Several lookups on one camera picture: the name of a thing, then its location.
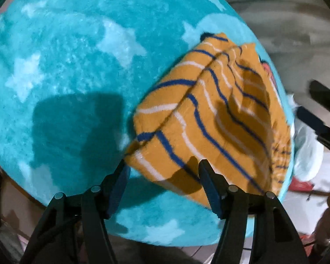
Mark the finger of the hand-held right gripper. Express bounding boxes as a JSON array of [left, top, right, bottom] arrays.
[[295, 106, 330, 154], [309, 80, 330, 110]]

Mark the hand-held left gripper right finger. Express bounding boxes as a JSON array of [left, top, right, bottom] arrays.
[[198, 159, 310, 264]]

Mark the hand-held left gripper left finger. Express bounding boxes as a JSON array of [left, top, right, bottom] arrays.
[[19, 158, 131, 264]]

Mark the mustard striped sweater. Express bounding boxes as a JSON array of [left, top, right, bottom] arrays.
[[124, 32, 294, 209]]

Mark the white cloth bundle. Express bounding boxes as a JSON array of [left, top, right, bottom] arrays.
[[287, 93, 324, 182]]

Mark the red plastic bag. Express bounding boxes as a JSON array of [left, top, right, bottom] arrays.
[[288, 180, 314, 193]]

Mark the beige curtain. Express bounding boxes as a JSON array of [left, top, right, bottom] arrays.
[[198, 0, 330, 113]]

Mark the teal star-print blanket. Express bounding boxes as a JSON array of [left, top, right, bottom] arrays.
[[0, 0, 297, 247]]

